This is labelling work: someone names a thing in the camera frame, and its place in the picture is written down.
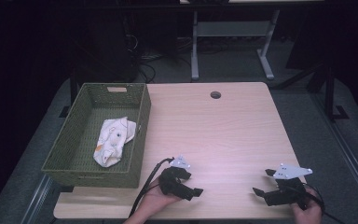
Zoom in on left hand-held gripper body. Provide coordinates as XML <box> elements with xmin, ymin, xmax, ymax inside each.
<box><xmin>158</xmin><ymin>154</ymin><xmax>192</xmax><ymax>200</ymax></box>

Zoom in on black metal stand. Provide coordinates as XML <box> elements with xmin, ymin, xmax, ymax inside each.
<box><xmin>274</xmin><ymin>60</ymin><xmax>351</xmax><ymax>123</ymax></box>

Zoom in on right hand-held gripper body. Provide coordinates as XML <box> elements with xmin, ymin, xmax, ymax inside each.
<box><xmin>265</xmin><ymin>162</ymin><xmax>314</xmax><ymax>211</ymax></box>

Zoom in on person's right hand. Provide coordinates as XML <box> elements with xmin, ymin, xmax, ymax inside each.
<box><xmin>290</xmin><ymin>186</ymin><xmax>324</xmax><ymax>224</ymax></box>

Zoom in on person's left hand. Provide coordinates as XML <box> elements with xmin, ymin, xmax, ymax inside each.
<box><xmin>132</xmin><ymin>176</ymin><xmax>183</xmax><ymax>221</ymax></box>

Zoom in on green woven basket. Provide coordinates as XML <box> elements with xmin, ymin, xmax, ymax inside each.
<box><xmin>41</xmin><ymin>82</ymin><xmax>152</xmax><ymax>189</ymax></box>

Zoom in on right hand-held gripper black cable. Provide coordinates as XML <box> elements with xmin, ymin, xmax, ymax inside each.
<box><xmin>287</xmin><ymin>182</ymin><xmax>347</xmax><ymax>224</ymax></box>

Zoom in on left hand-held gripper black cable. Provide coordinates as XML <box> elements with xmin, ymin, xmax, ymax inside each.
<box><xmin>128</xmin><ymin>157</ymin><xmax>175</xmax><ymax>218</ymax></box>

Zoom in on white printed cloth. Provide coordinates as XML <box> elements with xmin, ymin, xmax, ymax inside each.
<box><xmin>92</xmin><ymin>116</ymin><xmax>137</xmax><ymax>169</ymax></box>

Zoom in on metal floor rail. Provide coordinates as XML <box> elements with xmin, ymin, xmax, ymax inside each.
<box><xmin>311</xmin><ymin>91</ymin><xmax>358</xmax><ymax>216</ymax></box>
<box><xmin>20</xmin><ymin>174</ymin><xmax>54</xmax><ymax>224</ymax></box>

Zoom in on black floor cables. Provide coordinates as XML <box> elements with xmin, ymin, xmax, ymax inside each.
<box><xmin>122</xmin><ymin>18</ymin><xmax>194</xmax><ymax>84</ymax></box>

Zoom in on hand-held gripper black cable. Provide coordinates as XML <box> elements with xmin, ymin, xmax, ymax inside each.
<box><xmin>287</xmin><ymin>182</ymin><xmax>347</xmax><ymax>224</ymax></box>
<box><xmin>128</xmin><ymin>157</ymin><xmax>175</xmax><ymax>218</ymax></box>

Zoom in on grey metal desk frame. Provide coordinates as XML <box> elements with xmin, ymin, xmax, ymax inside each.
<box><xmin>190</xmin><ymin>8</ymin><xmax>282</xmax><ymax>82</ymax></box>

